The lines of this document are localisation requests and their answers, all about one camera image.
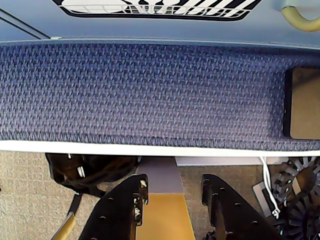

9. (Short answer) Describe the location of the tan wooden handle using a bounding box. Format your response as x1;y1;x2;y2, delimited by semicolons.
51;211;77;240

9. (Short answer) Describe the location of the gray floor socket plate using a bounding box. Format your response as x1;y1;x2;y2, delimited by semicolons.
251;181;276;218

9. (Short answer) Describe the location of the black ribbed plastic object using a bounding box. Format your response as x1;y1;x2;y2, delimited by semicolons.
272;156;320;240

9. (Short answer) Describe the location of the white cable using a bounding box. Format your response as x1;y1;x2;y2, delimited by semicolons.
259;156;281;220

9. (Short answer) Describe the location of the gold dishwasher door handle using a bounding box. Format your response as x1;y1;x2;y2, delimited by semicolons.
281;4;320;33

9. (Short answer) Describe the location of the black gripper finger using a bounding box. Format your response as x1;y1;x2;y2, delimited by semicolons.
201;173;282;240
78;173;149;240

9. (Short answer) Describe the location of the yellow flat board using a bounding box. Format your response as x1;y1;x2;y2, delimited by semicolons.
136;193;197;240

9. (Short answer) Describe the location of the blue toy kitchen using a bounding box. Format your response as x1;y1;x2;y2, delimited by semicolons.
0;0;320;50

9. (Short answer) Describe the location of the black bag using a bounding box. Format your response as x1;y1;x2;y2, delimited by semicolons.
44;152;141;216

